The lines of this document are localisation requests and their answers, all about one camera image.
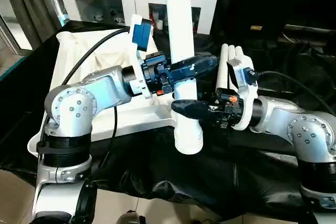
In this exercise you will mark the white plastic table top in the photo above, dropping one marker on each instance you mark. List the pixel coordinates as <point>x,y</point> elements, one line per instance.
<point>113,59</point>

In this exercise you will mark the white plastic table leg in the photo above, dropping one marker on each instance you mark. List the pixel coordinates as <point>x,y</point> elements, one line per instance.
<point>181,19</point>
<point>231,53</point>
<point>241,55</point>
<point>222,69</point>

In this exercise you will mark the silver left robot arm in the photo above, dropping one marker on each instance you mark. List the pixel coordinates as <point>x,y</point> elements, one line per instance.
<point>73,108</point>

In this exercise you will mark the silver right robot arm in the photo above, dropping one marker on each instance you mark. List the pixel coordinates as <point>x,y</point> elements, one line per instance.
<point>304,129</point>

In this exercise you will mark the black plastic mat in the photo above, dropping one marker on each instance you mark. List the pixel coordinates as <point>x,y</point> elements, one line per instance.
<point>184,182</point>

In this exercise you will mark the grey curtain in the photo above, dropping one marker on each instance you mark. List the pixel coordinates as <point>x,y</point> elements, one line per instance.
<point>26,3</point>

